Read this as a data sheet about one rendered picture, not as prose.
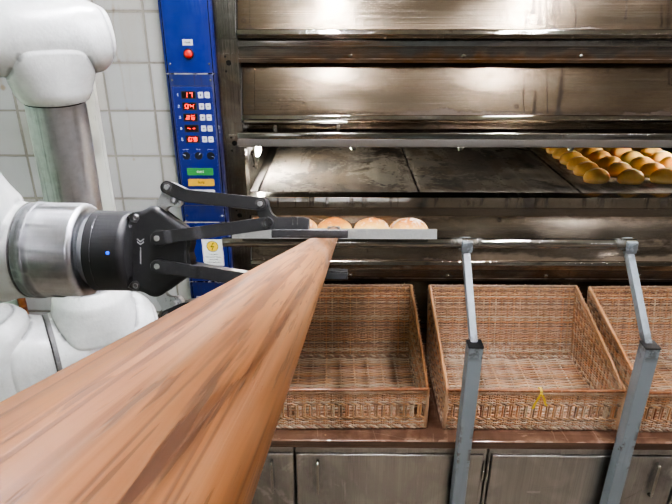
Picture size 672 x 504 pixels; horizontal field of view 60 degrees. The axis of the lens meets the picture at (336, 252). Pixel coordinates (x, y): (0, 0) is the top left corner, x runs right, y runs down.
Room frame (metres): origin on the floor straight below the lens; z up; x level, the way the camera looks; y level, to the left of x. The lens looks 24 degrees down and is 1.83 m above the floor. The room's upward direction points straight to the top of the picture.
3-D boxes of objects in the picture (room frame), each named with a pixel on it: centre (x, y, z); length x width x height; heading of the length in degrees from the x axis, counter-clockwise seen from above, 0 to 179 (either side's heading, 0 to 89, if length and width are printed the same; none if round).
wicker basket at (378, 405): (1.68, -0.01, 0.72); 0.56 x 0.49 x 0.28; 90
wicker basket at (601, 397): (1.68, -0.61, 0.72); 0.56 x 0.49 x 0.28; 89
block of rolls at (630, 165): (2.38, -1.17, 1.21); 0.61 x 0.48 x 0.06; 179
